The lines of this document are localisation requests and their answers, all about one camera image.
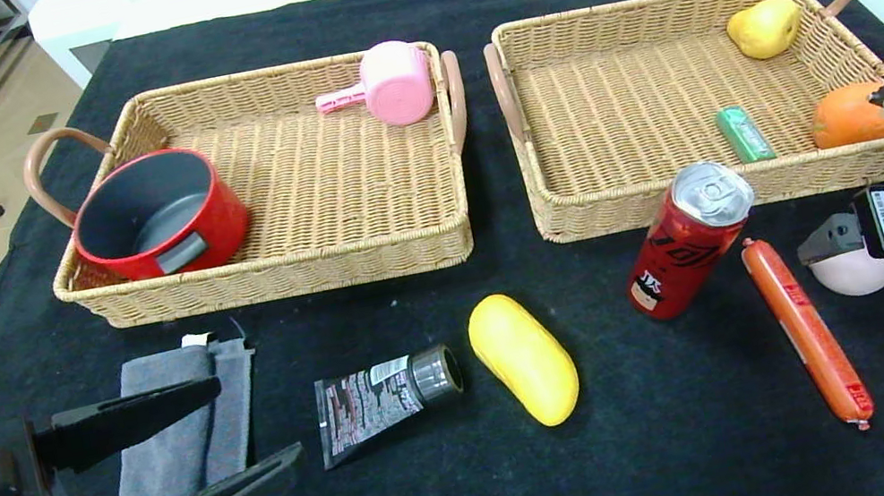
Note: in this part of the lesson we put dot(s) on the pale pink peach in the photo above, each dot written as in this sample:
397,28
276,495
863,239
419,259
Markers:
857,279

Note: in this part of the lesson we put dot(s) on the orange sausage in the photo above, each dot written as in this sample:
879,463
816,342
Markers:
806,329

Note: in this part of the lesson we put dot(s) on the red soda can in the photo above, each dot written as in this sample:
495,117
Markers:
684,255

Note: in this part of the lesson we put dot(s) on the yellow oblong food item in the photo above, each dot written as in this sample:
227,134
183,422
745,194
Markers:
526,360

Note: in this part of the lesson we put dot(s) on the wicker basket holding food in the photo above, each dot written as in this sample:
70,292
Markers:
619,117

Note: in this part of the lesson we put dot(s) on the wicker basket holding kitchenware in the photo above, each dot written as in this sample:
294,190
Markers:
321,178

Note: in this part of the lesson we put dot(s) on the grey folded towel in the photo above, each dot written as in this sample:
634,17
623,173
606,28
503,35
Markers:
172,468

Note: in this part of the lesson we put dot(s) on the orange fruit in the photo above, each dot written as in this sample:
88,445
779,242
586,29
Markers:
846,117

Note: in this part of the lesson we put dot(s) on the green gum pack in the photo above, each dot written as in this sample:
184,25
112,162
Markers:
745,134

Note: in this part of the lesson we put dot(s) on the yellow pear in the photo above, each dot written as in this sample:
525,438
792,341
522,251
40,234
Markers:
766,30

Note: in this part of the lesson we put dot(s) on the black tube grey cap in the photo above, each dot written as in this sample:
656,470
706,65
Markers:
370,406

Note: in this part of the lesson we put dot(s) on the black tablecloth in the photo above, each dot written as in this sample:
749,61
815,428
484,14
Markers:
697,457

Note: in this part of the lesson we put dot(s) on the red pot grey inside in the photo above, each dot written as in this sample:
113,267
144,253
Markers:
219,222

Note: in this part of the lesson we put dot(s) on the pink plastic measuring cup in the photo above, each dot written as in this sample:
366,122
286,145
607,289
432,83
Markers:
400,84

